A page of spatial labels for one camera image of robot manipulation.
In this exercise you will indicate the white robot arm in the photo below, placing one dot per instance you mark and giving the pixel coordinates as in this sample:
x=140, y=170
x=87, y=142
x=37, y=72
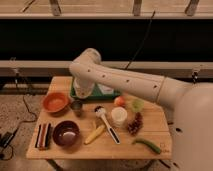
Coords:
x=191, y=104

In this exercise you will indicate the white dish brush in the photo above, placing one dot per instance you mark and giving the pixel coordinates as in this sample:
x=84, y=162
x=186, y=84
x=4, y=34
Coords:
x=100, y=112

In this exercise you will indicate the green plastic tray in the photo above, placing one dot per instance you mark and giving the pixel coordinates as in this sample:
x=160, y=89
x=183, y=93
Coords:
x=96, y=94

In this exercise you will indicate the white cloth napkin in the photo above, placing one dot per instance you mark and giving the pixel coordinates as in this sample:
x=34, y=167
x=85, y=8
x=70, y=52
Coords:
x=105, y=90

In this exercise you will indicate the yellow banana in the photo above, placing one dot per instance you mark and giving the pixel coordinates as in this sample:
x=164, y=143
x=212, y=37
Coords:
x=94, y=134

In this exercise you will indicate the orange red bowl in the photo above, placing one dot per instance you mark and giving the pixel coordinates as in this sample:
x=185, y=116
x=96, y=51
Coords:
x=55, y=102

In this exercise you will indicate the green cucumber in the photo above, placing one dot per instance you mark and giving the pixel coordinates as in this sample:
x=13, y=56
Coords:
x=149, y=144

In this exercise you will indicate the dark grape bunch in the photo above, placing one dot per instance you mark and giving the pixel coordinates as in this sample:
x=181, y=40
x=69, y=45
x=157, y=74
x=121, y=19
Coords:
x=136, y=124

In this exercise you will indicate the white round container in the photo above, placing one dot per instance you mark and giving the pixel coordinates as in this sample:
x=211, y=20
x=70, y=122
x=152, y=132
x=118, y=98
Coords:
x=119, y=116

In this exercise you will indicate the small metal cup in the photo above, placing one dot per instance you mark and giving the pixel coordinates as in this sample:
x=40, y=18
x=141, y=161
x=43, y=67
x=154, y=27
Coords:
x=77, y=107

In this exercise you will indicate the dark maroon bowl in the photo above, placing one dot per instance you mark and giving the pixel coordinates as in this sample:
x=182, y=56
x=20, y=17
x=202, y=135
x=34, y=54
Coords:
x=66, y=133

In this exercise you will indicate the orange peach fruit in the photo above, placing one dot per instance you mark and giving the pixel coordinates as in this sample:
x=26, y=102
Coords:
x=119, y=101

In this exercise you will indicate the black power adapter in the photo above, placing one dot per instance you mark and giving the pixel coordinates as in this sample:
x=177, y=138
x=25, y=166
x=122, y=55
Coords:
x=6, y=139

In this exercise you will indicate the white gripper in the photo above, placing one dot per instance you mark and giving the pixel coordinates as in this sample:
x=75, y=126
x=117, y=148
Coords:
x=83, y=88

